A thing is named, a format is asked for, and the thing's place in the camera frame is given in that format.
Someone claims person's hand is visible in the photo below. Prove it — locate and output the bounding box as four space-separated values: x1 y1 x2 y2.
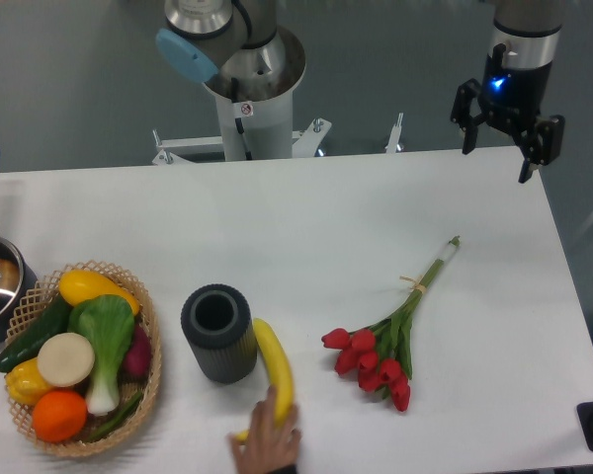
228 385 301 474

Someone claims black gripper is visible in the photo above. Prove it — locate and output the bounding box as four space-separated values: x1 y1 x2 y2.
450 42 565 184

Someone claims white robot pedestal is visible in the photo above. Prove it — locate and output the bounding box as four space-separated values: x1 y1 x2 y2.
150 78 406 166

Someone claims yellow squash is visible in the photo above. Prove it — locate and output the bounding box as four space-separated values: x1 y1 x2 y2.
58 270 140 316

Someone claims dark green cucumber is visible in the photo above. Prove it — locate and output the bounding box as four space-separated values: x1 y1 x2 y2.
0 295 72 373

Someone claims green bean pod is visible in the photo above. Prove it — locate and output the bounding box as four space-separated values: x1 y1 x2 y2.
85 392 143 443

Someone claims yellow bell pepper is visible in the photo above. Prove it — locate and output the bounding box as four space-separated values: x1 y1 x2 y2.
5 357 54 406

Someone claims black sleeve forearm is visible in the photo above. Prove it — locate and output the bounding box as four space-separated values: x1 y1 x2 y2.
265 464 297 474

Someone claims orange fruit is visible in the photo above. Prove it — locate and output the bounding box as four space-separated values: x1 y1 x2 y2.
33 390 88 443

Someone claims dark grey ribbed vase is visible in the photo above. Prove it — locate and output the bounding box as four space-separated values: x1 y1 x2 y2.
181 283 258 384

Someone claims red tulip bouquet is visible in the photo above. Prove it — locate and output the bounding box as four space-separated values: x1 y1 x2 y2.
321 236 461 413

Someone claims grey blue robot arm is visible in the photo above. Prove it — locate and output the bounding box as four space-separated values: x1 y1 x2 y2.
155 1 565 183

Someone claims green bok choy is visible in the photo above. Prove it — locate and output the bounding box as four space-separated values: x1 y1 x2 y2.
68 294 134 417

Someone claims yellow banana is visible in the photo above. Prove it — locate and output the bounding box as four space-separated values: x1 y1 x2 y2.
253 318 295 428

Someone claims woven wicker basket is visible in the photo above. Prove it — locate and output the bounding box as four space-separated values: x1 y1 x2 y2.
6 261 162 458

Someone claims purple red radish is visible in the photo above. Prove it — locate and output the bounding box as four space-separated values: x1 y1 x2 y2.
122 325 151 378

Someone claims beige round bread slice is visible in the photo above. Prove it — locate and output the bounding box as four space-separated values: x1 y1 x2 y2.
37 333 95 387

